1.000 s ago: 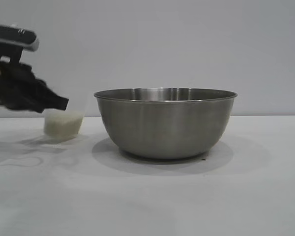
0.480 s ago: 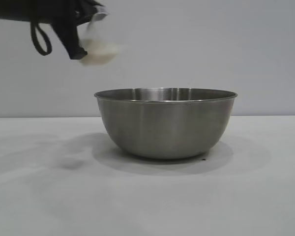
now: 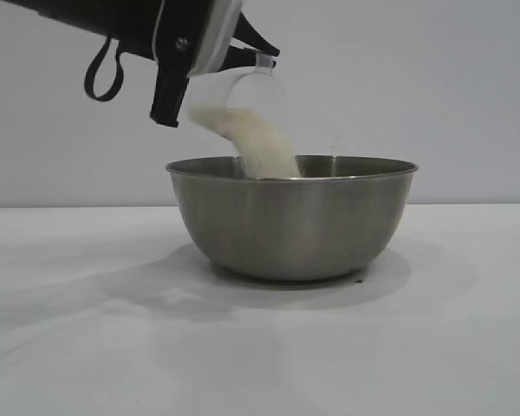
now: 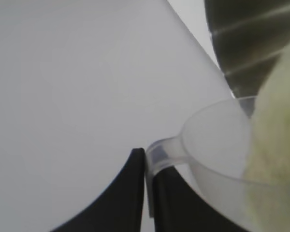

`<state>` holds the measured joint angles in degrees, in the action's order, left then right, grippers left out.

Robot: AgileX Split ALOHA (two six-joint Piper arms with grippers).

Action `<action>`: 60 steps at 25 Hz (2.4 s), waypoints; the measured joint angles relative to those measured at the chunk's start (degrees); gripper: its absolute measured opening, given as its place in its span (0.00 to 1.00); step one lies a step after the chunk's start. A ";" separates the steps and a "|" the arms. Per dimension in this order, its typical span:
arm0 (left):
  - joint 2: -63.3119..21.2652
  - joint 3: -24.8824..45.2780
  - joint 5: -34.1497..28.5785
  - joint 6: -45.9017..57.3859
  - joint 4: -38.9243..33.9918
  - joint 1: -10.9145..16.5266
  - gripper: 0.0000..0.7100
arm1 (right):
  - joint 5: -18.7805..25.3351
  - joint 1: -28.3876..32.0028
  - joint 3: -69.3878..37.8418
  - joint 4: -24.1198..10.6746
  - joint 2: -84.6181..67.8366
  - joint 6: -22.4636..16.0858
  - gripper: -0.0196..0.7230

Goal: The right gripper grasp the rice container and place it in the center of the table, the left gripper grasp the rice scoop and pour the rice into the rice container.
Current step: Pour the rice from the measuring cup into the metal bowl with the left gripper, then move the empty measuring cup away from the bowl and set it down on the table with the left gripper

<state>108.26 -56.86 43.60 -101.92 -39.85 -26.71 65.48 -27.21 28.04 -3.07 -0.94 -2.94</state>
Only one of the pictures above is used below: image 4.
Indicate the stainless steel bowl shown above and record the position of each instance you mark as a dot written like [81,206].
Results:
[246,36]

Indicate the clear plastic measuring cup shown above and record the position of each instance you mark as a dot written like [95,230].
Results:
[215,145]

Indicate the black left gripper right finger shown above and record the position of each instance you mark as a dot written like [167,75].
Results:
[171,207]

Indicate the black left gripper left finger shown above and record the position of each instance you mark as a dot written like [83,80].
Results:
[118,205]

